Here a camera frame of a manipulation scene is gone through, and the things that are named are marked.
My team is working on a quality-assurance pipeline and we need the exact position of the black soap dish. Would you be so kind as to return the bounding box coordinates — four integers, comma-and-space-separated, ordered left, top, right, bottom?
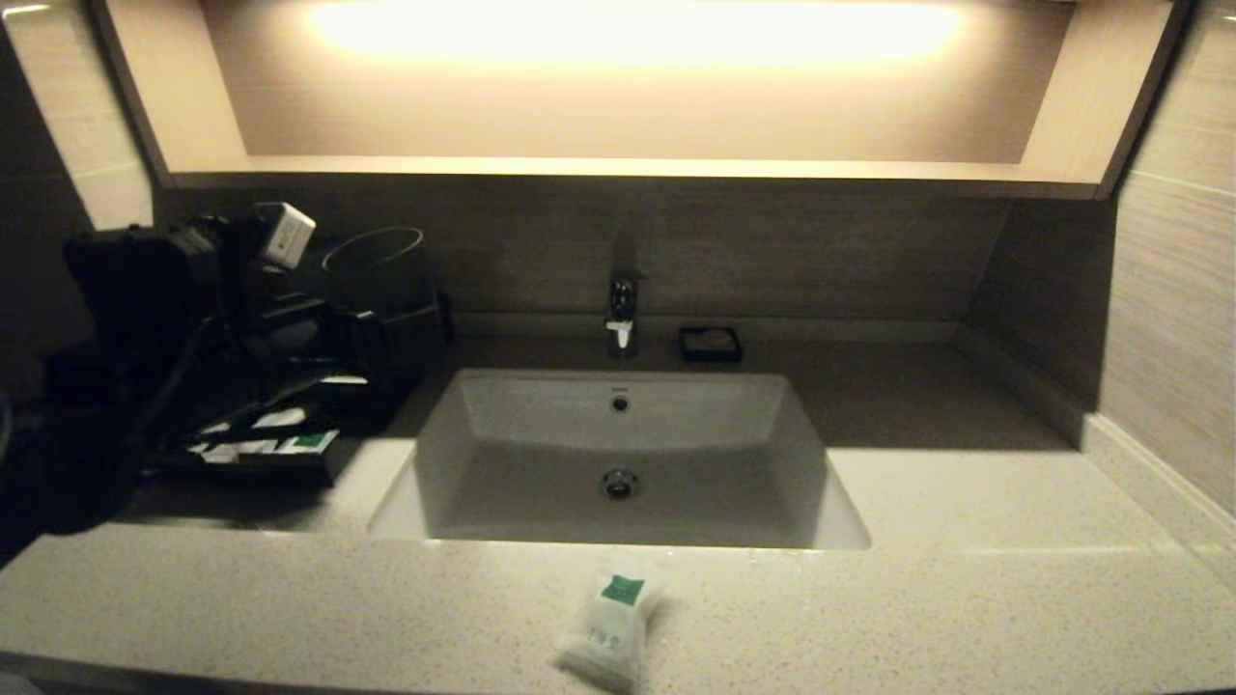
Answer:
678, 326, 744, 364

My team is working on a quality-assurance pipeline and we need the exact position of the wooden wall niche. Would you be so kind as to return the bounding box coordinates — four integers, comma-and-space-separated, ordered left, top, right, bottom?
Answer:
87, 0, 1191, 201

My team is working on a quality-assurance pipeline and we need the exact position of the black plastic cup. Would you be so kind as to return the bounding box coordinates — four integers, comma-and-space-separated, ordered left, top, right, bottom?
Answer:
322, 225, 447, 387

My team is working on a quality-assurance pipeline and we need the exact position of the black amenity tray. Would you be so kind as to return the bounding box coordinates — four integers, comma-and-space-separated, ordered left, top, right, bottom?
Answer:
381, 296, 455, 432

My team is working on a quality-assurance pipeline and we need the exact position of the white ceramic sink basin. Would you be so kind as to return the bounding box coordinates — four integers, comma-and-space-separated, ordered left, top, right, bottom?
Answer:
367, 369, 872, 551

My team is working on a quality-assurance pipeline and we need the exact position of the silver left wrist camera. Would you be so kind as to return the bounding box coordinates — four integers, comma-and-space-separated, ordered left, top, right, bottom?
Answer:
253, 201, 318, 271

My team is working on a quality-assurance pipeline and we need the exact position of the small sachet green label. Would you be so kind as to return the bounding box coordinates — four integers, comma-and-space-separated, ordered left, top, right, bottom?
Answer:
552, 552, 667, 692

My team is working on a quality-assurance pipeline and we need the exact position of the black pull-out drawer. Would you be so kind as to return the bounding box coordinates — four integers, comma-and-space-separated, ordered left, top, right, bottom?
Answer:
154, 386, 341, 487

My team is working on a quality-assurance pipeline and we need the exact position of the chrome faucet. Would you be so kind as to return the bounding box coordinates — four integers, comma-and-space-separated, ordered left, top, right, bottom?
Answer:
605, 271, 648, 355

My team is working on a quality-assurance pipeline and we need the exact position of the dental kit packet green label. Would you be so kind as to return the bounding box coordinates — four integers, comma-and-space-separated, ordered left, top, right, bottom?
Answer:
193, 406, 308, 462

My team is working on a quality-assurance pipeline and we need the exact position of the warm niche light strip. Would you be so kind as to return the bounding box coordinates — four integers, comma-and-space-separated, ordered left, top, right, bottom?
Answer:
309, 0, 967, 73

